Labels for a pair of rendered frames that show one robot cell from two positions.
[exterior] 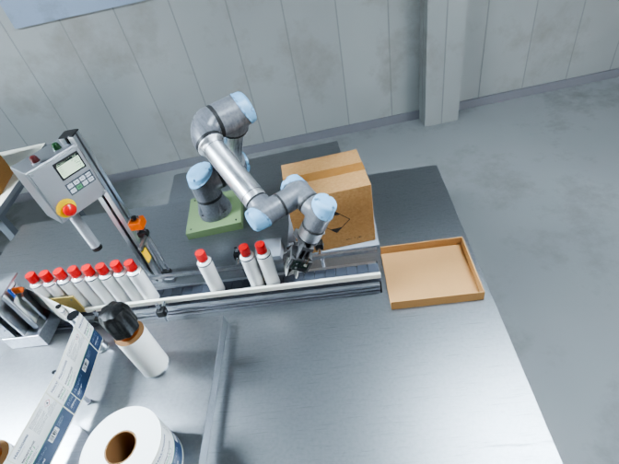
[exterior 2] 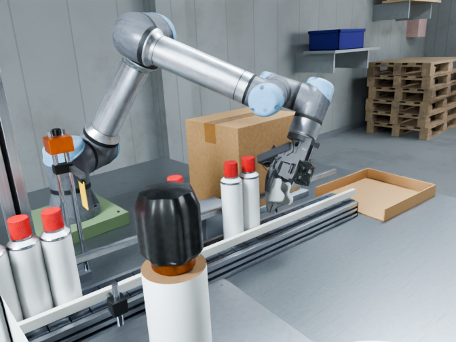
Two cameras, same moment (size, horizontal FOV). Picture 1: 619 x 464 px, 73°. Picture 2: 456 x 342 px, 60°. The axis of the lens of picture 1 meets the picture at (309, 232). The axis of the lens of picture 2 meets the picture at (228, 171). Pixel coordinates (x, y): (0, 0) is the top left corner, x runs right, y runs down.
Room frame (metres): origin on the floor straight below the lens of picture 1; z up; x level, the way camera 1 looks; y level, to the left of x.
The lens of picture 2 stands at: (0.39, 0.85, 1.35)
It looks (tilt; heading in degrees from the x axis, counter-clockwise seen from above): 18 degrees down; 315
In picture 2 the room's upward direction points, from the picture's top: 3 degrees counter-clockwise
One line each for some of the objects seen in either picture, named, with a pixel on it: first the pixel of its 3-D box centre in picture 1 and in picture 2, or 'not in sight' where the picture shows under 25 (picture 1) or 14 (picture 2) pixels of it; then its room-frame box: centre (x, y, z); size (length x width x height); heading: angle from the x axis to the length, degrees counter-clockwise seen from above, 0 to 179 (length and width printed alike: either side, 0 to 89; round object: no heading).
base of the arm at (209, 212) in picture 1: (212, 203); (72, 198); (1.52, 0.39, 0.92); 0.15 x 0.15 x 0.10
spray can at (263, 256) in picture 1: (266, 264); (249, 196); (1.01, 0.17, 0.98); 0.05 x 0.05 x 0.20
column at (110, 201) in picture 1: (121, 216); (3, 154); (1.21, 0.63, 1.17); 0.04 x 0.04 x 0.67; 82
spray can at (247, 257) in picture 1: (251, 267); (232, 202); (1.01, 0.22, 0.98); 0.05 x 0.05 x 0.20
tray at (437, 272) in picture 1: (428, 271); (374, 191); (0.93, -0.38, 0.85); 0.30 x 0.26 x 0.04; 82
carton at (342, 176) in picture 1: (328, 203); (245, 155); (1.26, -0.10, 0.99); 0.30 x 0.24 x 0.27; 89
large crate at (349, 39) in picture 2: not in sight; (336, 39); (2.91, -3.55, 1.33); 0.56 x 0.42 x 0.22; 88
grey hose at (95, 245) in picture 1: (82, 226); not in sight; (1.19, 0.76, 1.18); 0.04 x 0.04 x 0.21
